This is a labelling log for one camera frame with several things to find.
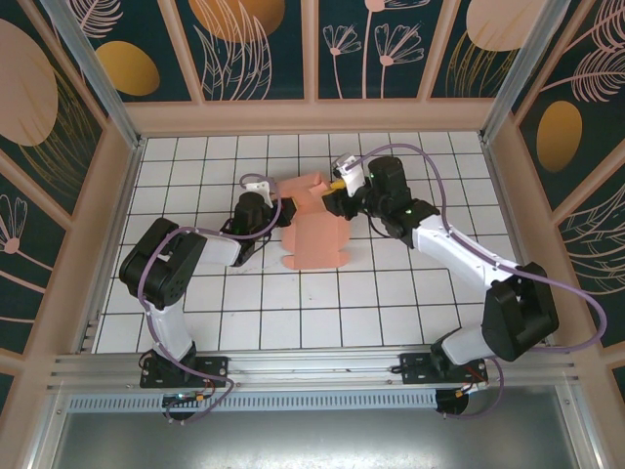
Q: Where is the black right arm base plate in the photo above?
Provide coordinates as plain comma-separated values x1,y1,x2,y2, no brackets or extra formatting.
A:
398,352,489,388

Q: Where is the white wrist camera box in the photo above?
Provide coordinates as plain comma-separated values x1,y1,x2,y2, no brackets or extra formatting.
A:
330,152,368,197
242,179,275,206

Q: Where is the grey slotted cable duct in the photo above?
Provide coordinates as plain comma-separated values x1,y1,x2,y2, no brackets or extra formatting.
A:
66,389,439,412

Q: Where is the small green circuit board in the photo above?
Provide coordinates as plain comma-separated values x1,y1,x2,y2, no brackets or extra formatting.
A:
162,390,209,407

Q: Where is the aluminium mounting rail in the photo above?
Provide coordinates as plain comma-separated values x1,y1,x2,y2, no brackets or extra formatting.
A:
46,346,583,392

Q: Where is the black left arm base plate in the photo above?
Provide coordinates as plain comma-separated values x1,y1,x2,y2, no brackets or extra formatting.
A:
140,355,230,390

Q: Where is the aluminium corner post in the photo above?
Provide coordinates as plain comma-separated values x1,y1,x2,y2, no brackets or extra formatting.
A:
479,0,570,144
39,0,146,150

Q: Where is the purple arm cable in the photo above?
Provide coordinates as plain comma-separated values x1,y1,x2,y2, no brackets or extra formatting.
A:
344,143,609,421
138,172,282,425

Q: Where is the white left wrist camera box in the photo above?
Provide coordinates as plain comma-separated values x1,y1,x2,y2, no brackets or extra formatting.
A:
242,179,275,206

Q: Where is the pink paper box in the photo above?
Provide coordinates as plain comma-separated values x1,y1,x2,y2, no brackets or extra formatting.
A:
277,170,353,273

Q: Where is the aluminium side rail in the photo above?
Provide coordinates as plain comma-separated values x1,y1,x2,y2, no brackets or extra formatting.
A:
480,139,558,349
77,139,146,356

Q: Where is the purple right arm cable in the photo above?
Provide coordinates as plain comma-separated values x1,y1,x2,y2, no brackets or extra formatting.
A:
344,143,609,421

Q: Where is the grey metal sheet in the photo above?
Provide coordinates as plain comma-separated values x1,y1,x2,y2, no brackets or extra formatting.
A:
28,385,611,469

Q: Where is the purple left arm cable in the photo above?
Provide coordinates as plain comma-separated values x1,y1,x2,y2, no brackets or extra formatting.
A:
138,172,282,425

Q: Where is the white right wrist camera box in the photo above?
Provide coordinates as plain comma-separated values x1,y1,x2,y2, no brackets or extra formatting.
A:
330,152,368,197

